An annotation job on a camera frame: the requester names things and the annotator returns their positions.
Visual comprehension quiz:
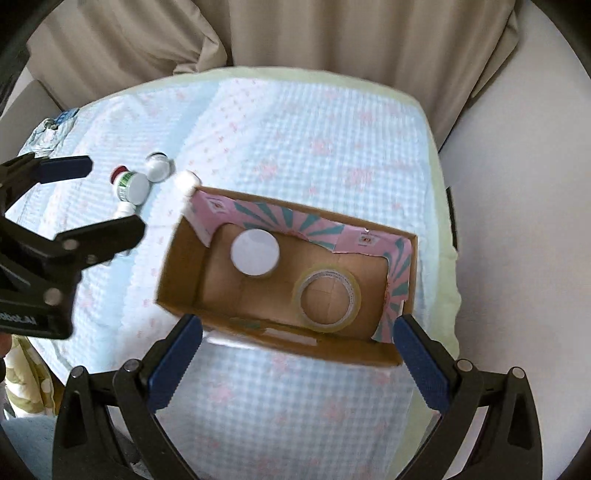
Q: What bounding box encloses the cardboard box pink lining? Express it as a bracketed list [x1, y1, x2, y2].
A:
[156, 187, 418, 367]

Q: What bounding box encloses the beige curtain panel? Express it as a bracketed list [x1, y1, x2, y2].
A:
[193, 0, 521, 149]
[27, 0, 228, 108]

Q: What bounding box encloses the black cap small white bottle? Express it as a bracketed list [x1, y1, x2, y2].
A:
[145, 152, 172, 183]

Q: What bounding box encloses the white lid round jar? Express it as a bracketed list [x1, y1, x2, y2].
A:
[230, 229, 280, 278]

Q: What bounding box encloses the clear tape roll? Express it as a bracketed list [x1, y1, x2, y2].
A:
[291, 265, 362, 333]

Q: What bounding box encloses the green label white bottle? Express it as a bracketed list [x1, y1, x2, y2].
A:
[113, 171, 150, 206]

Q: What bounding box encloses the beige curtain right panel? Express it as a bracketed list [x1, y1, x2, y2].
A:
[193, 0, 521, 149]

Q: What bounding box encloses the tall white pill bottle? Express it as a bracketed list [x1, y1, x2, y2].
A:
[106, 202, 136, 266]

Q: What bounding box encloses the red lid jar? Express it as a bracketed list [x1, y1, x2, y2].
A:
[110, 165, 128, 185]

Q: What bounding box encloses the beige curtain left panel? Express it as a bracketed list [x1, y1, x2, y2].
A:
[27, 0, 228, 108]

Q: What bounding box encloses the blue card packet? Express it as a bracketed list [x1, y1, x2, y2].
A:
[54, 108, 79, 127]

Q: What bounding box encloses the small white eraser case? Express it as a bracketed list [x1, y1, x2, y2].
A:
[174, 170, 201, 198]

